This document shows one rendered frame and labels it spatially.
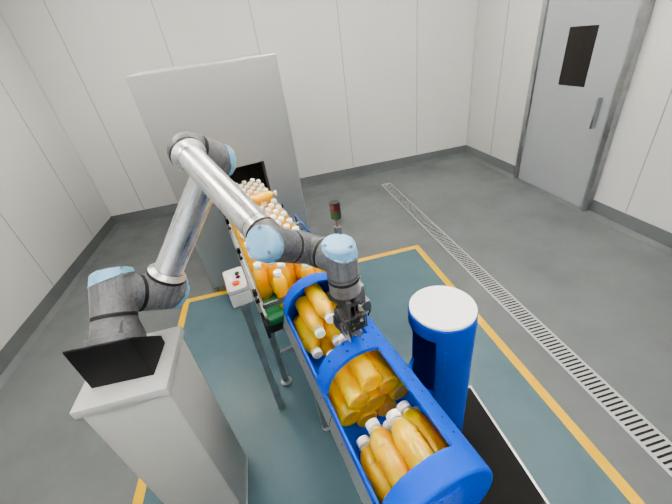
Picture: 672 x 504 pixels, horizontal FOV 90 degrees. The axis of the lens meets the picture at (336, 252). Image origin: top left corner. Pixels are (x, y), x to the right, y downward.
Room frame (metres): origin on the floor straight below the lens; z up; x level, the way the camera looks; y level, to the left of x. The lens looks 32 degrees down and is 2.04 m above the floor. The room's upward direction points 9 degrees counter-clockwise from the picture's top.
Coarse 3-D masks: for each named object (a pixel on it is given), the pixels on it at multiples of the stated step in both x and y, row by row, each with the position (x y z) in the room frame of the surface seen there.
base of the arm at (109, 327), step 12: (120, 312) 0.95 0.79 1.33; (132, 312) 0.97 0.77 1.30; (96, 324) 0.91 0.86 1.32; (108, 324) 0.90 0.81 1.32; (120, 324) 0.91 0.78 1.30; (132, 324) 0.93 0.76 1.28; (96, 336) 0.87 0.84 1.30; (108, 336) 0.86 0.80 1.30; (120, 336) 0.87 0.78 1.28; (132, 336) 0.89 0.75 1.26
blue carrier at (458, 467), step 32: (288, 320) 1.01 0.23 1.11; (352, 352) 0.70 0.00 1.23; (384, 352) 0.69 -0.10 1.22; (320, 384) 0.68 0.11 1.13; (416, 384) 0.58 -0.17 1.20; (384, 416) 0.64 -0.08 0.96; (448, 416) 0.50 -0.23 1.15; (352, 448) 0.47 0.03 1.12; (448, 448) 0.39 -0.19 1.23; (416, 480) 0.33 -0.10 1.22; (448, 480) 0.32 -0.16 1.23; (480, 480) 0.34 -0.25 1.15
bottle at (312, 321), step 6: (300, 300) 1.08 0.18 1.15; (306, 300) 1.07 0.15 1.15; (300, 306) 1.05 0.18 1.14; (306, 306) 1.03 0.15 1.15; (300, 312) 1.02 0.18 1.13; (306, 312) 1.00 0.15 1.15; (312, 312) 0.99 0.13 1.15; (306, 318) 0.97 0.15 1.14; (312, 318) 0.96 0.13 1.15; (318, 318) 0.96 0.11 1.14; (306, 324) 0.96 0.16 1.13; (312, 324) 0.94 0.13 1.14; (318, 324) 0.94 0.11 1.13; (312, 330) 0.93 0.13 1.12
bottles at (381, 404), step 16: (304, 336) 0.94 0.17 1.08; (336, 336) 0.91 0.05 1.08; (320, 352) 0.87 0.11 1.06; (400, 384) 0.66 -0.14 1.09; (336, 400) 0.64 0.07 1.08; (384, 400) 0.63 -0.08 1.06; (352, 416) 0.60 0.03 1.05; (368, 416) 0.62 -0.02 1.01; (368, 448) 0.48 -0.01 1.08; (368, 464) 0.44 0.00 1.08; (368, 480) 0.42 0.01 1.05; (384, 480) 0.40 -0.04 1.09; (384, 496) 0.37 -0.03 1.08
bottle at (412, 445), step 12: (396, 420) 0.49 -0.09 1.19; (408, 420) 0.49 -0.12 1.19; (396, 432) 0.46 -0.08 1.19; (408, 432) 0.45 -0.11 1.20; (420, 432) 0.45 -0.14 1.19; (396, 444) 0.44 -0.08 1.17; (408, 444) 0.42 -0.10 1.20; (420, 444) 0.42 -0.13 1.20; (408, 456) 0.40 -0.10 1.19; (420, 456) 0.39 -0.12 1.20
